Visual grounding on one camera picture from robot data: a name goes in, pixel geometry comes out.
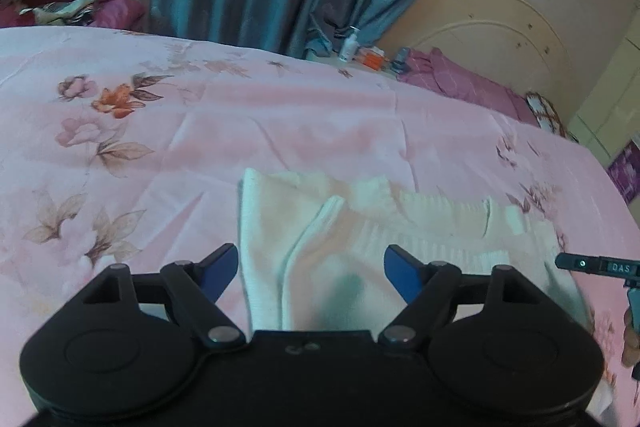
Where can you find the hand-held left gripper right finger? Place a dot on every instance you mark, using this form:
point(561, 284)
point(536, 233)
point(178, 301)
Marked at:
point(402, 272)

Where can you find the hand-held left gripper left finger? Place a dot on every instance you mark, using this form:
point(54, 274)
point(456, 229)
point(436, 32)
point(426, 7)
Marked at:
point(220, 269)

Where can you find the white knit sweater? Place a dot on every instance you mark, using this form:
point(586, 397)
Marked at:
point(325, 267)

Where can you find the person's right hand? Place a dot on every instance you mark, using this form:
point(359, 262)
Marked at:
point(630, 349)

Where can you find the pink floral bed sheet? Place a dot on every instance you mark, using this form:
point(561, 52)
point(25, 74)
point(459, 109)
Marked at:
point(250, 117)

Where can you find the checked cushion with red trim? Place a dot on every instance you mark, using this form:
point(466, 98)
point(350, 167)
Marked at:
point(547, 114)

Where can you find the cream wardrobe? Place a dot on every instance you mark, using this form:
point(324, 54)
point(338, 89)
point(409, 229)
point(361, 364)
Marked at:
point(615, 97)

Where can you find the pink striped pillow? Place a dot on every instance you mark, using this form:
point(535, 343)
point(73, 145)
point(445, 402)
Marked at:
point(460, 79)

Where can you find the small blue item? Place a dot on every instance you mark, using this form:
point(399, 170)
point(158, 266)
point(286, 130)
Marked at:
point(401, 62)

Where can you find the orange box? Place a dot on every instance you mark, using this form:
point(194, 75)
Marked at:
point(372, 59)

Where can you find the white nightstand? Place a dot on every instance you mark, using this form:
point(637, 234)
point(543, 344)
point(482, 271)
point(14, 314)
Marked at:
point(325, 59)

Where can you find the white pump bottle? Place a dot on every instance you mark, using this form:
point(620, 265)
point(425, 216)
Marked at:
point(349, 49)

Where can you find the cream round headboard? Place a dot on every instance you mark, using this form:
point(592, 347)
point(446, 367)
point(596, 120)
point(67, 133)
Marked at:
point(475, 32)

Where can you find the magenta pillow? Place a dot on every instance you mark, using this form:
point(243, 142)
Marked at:
point(120, 12)

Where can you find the dark patterned cloth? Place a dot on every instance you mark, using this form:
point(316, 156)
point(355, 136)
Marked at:
point(60, 9)

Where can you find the crimson cloth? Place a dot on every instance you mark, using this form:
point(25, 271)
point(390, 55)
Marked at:
point(17, 14)

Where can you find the purple wall poster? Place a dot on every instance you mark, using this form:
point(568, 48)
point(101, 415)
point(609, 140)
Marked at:
point(625, 174)

